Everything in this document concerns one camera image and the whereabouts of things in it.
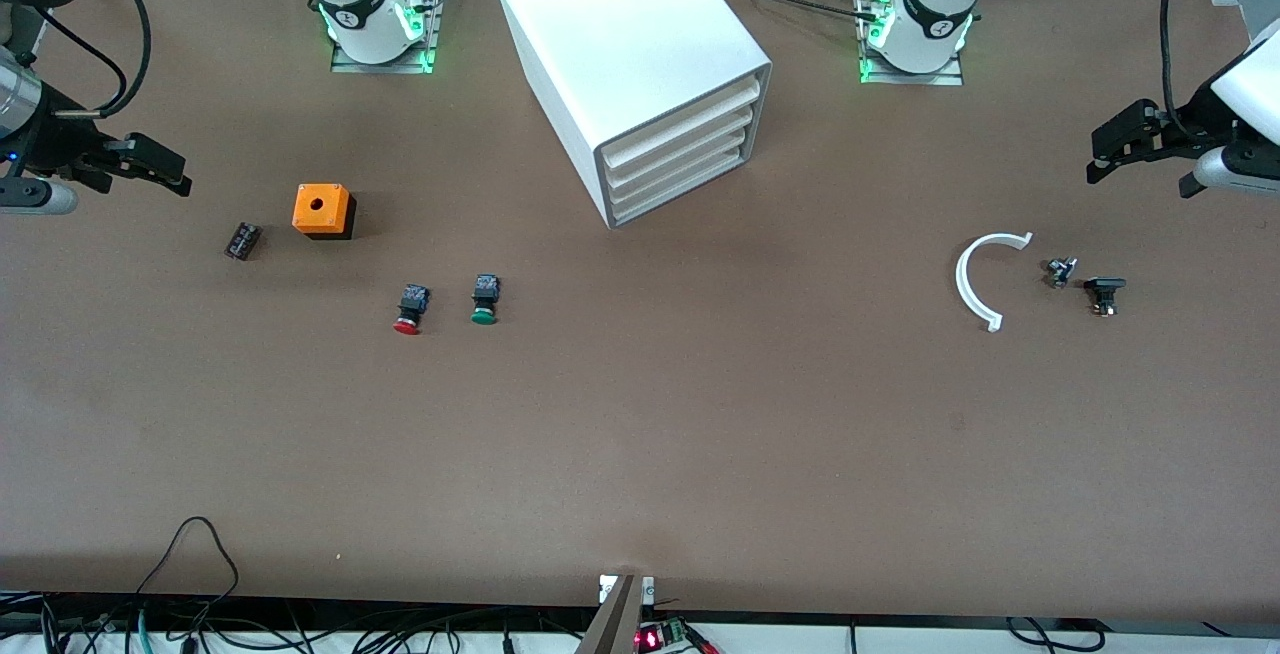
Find red push button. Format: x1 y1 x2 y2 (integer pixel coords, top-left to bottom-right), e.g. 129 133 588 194
393 284 433 337

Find black push button part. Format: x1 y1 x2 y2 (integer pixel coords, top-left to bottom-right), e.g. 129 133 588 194
1084 276 1128 317

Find orange button box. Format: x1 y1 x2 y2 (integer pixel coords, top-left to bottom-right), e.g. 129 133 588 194
292 183 357 241

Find white drawer cabinet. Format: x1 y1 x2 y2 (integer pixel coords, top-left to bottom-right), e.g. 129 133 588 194
492 0 773 230

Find white curved plastic clip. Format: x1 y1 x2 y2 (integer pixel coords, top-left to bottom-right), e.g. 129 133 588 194
955 232 1034 333

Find circuit board with red light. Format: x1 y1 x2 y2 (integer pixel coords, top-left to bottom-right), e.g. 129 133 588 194
635 617 719 654

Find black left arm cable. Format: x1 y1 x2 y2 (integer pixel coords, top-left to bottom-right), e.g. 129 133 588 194
1160 0 1201 140

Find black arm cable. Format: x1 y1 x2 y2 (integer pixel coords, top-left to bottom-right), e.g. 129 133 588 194
1160 0 1201 140
30 0 153 120

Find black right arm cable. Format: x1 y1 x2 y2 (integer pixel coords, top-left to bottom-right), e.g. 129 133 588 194
30 0 153 120

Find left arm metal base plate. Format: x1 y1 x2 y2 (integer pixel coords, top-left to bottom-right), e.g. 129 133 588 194
858 0 966 87

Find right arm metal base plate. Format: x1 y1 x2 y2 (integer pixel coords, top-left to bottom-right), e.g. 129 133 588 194
330 0 443 75

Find black looped cable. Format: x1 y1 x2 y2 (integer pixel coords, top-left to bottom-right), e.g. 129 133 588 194
135 517 241 625

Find tangled black cables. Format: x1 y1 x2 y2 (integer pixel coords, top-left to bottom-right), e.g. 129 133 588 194
0 589 601 654

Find grey camera post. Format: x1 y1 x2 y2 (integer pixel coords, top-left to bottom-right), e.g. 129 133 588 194
575 574 656 654

